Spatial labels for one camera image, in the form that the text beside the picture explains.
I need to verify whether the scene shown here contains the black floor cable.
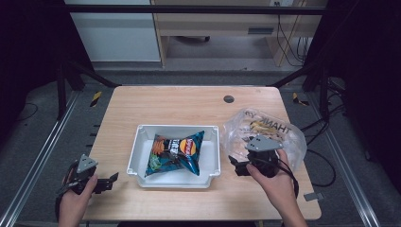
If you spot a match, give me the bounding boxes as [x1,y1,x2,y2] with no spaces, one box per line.
[16,101,40,123]

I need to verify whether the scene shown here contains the white cabinet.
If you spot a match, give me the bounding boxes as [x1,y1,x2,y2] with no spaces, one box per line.
[63,0,162,63]

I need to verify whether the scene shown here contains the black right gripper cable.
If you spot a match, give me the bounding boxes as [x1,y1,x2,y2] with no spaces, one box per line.
[276,157,301,200]

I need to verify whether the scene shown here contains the yellow black floor tape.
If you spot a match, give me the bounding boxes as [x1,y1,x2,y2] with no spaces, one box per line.
[291,92,310,107]
[90,91,103,108]

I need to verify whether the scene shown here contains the black chair base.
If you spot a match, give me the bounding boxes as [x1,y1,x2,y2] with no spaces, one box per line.
[172,35,211,44]

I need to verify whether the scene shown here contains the wooden desk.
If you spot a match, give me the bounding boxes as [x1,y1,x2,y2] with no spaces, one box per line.
[150,0,329,68]

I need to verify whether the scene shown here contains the person's left hand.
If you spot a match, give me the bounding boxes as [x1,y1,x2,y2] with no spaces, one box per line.
[59,174,99,218]

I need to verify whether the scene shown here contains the black floor cables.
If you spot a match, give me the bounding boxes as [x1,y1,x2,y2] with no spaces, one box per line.
[299,103,348,188]

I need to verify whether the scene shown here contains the grey tape piece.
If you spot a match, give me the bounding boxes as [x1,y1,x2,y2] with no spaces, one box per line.
[303,191,325,202]

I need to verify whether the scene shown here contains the blue chips bag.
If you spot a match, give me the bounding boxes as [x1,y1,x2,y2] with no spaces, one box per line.
[145,130,205,178]

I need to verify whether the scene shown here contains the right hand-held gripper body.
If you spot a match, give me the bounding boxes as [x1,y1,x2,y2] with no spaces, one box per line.
[244,134,285,179]

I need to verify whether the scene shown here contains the white power socket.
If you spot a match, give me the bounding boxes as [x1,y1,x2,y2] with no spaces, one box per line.
[269,0,295,8]

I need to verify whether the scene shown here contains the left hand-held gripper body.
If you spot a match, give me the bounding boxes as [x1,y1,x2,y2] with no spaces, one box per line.
[56,153,107,196]

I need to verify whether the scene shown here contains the clear plastic bag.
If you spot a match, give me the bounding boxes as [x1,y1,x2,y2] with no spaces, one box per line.
[219,107,308,172]

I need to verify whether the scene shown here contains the aluminium floor rail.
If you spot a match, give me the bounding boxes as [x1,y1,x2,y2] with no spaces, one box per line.
[305,93,383,227]
[0,90,80,227]

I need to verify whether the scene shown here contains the black cables under desk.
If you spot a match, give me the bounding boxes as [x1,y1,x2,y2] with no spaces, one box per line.
[275,14,314,68]

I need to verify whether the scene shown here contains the white plastic tray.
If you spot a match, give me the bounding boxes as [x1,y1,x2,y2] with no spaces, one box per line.
[126,124,221,189]

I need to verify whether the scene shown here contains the person's right hand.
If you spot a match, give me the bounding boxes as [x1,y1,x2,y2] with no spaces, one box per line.
[245,148,300,215]

